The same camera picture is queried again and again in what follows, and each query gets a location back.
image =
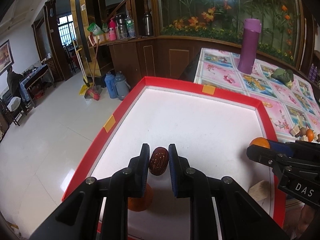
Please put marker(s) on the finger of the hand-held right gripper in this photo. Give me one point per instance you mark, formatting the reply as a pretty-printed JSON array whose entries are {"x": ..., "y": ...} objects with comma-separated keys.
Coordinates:
[
  {"x": 281, "y": 147},
  {"x": 262, "y": 156}
]

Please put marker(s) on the grey thermos jug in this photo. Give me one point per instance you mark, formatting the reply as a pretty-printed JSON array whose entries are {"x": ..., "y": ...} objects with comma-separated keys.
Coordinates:
[{"x": 121, "y": 86}]

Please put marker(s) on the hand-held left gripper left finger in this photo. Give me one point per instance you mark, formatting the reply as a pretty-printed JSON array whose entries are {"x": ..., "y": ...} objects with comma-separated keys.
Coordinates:
[{"x": 145, "y": 170}]

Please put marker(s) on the white bag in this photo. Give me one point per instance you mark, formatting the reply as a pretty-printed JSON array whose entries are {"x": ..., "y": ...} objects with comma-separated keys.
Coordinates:
[{"x": 13, "y": 104}]

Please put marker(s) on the wooden chair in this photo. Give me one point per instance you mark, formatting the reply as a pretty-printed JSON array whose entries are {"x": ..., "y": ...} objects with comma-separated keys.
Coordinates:
[{"x": 10, "y": 116}]

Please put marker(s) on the black thermos pot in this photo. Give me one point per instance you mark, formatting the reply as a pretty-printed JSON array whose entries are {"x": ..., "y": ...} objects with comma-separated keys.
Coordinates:
[{"x": 121, "y": 26}]

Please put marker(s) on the pink bottle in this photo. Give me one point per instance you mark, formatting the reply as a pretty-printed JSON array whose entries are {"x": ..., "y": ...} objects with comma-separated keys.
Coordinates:
[{"x": 112, "y": 31}]

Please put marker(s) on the green leafy vegetable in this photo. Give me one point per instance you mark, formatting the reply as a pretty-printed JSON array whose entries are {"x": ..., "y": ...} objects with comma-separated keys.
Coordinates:
[{"x": 282, "y": 76}]

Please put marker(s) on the clear plastic bottle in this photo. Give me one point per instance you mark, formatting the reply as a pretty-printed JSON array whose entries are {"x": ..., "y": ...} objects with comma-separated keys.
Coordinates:
[{"x": 130, "y": 28}]

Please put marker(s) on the framed wall picture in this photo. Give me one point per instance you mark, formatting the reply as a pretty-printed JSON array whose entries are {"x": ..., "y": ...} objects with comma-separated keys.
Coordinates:
[{"x": 6, "y": 57}]

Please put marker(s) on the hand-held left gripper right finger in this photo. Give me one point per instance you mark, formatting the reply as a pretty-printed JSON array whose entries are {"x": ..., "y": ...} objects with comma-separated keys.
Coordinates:
[{"x": 173, "y": 170}]

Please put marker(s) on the wrinkled red date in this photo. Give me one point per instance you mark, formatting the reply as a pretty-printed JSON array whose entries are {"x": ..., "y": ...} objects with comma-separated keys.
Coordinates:
[{"x": 158, "y": 161}]

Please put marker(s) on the purple thermos bottle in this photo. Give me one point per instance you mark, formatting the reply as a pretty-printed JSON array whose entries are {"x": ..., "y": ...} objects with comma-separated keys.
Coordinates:
[{"x": 248, "y": 47}]

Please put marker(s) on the red boxes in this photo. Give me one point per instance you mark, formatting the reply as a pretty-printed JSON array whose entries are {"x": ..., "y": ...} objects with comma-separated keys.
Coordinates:
[{"x": 98, "y": 40}]

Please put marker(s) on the floral tablecloth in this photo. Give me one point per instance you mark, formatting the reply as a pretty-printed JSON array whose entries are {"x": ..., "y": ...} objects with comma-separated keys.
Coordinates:
[{"x": 275, "y": 97}]

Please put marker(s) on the barred window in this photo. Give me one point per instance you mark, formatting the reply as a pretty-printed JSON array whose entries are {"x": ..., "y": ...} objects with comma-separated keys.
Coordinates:
[{"x": 65, "y": 30}]

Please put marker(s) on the yellow broom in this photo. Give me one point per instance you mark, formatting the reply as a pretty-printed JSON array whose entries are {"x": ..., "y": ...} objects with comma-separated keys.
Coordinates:
[{"x": 84, "y": 88}]

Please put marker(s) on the green bag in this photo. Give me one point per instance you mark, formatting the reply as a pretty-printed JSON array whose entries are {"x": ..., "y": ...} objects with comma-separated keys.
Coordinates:
[{"x": 95, "y": 28}]

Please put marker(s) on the red cardboard tray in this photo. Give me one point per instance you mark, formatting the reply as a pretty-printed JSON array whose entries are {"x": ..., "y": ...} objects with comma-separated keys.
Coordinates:
[{"x": 187, "y": 120}]

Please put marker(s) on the orange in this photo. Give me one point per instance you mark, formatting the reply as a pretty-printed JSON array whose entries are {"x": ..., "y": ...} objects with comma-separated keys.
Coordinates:
[
  {"x": 260, "y": 142},
  {"x": 310, "y": 135},
  {"x": 146, "y": 202}
]

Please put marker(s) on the person's right hand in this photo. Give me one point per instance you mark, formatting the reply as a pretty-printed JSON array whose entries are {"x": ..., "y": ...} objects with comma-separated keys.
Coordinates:
[{"x": 308, "y": 220}]

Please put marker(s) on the red broom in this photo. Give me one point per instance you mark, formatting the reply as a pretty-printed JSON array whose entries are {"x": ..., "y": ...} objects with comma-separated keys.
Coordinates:
[{"x": 95, "y": 93}]

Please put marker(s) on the floral painted glass panel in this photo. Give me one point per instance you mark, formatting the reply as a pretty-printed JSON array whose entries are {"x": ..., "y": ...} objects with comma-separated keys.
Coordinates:
[{"x": 225, "y": 5}]

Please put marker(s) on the purple bottles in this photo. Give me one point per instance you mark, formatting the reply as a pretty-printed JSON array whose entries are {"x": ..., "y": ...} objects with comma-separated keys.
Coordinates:
[{"x": 312, "y": 72}]

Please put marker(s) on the grey dustpan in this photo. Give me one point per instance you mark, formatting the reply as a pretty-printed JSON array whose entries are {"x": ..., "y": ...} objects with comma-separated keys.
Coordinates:
[{"x": 88, "y": 93}]

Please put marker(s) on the wooden cabinet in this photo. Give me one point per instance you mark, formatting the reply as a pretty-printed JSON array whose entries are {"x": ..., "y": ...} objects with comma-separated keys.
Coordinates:
[{"x": 150, "y": 55}]

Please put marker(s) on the steel thermos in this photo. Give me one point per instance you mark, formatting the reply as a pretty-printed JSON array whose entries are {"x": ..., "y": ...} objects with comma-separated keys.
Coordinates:
[{"x": 148, "y": 23}]

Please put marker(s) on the dark table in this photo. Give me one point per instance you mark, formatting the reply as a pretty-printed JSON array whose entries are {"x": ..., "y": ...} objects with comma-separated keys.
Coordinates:
[{"x": 37, "y": 72}]

